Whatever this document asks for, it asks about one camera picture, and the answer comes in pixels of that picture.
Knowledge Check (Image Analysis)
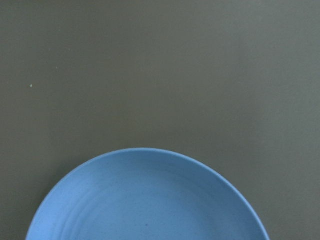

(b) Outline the blue plate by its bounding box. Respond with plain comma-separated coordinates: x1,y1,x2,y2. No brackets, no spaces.
26,148,269,240

